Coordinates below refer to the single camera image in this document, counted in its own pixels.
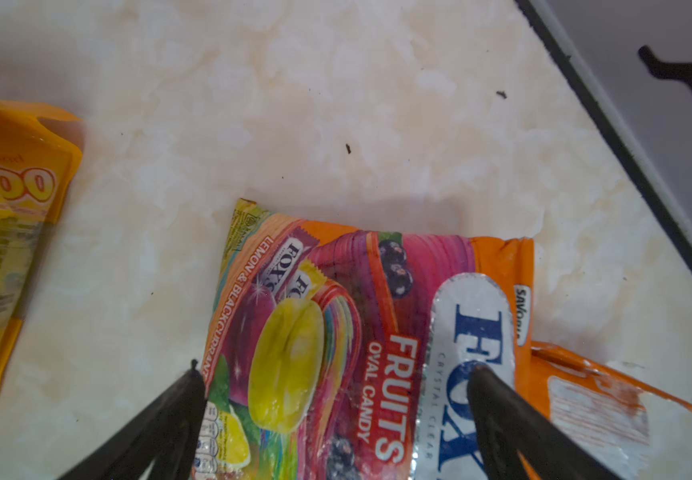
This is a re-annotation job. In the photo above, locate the small orange snack packet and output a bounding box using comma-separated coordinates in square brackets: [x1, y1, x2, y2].
[525, 341, 692, 479]

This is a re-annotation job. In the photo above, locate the Fox's fruits oval candy bag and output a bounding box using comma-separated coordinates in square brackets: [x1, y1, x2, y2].
[192, 200, 534, 479]

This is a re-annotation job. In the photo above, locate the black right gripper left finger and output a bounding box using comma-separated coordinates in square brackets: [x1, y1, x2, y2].
[62, 360, 207, 479]

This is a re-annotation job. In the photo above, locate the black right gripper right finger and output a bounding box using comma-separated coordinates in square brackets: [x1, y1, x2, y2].
[467, 362, 617, 479]

